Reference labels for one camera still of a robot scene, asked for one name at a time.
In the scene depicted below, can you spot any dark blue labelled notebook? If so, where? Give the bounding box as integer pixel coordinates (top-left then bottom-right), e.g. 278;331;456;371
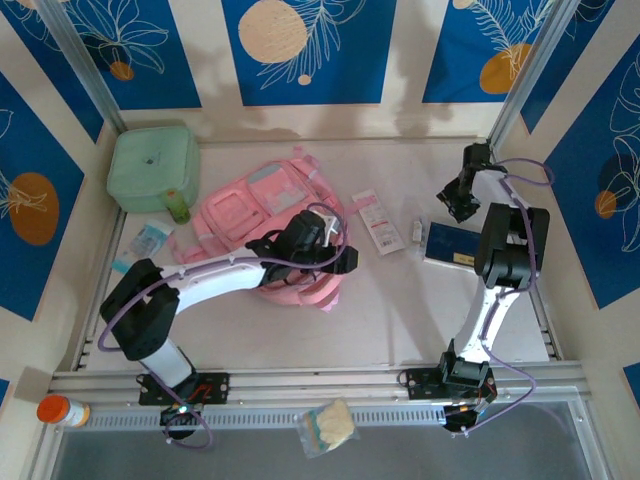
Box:
422;221;482;272

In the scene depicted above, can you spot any white red paper packet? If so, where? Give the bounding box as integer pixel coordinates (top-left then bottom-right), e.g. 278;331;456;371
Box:
351;188;407;258

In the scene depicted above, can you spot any small clear plastic box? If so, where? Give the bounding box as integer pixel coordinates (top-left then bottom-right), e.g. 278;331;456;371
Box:
411;215;430;261

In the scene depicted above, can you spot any pink student backpack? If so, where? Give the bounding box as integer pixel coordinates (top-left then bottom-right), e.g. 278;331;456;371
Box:
169;144;361;315

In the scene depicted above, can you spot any blue tissue pack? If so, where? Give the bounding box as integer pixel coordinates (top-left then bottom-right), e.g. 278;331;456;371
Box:
110;223;175;275

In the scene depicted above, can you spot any mint green lunch bag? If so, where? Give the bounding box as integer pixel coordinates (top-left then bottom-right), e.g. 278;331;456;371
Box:
106;125;202;214

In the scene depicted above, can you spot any small green bottle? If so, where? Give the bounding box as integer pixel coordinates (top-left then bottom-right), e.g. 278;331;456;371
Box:
160;189;192;225

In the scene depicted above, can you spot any bagged snack packet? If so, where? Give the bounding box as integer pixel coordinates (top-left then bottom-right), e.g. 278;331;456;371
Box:
293;398;361;460

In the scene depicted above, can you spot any grey glass panel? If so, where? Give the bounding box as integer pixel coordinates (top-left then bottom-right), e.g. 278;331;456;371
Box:
49;429;594;480

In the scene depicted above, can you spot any orange capped white bottle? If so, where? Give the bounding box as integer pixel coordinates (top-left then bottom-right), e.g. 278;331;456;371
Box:
36;394;92;429

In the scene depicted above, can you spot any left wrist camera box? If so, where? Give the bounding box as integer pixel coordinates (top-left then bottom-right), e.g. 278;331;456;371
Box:
319;213;342;247

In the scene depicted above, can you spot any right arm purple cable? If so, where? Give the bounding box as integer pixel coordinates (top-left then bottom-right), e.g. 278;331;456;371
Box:
447;158;556;436

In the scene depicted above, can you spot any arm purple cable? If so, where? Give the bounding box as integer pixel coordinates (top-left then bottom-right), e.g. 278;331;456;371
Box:
447;158;556;436
97;202;351;450

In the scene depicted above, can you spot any aluminium corner post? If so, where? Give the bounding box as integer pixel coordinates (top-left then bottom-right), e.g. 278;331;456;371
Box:
485;0;571;151
34;0;129;134

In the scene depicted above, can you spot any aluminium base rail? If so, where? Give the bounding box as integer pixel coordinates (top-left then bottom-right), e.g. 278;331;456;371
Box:
48;360;587;402

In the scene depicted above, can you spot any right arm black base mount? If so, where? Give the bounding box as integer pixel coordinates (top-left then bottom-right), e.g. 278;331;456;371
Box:
403;367;497;436

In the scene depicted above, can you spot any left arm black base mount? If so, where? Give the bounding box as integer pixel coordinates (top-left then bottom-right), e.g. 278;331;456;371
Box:
138;371;232;441

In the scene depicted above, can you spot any aluminium side rail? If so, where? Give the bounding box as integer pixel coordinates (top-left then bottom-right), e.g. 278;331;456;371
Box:
485;142;565;362
73;204;126;372

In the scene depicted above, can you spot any slotted grey cable duct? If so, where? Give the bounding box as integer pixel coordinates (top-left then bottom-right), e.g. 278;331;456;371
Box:
82;405;449;431

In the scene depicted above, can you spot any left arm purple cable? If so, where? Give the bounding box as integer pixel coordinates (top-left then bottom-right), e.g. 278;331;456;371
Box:
97;202;351;450

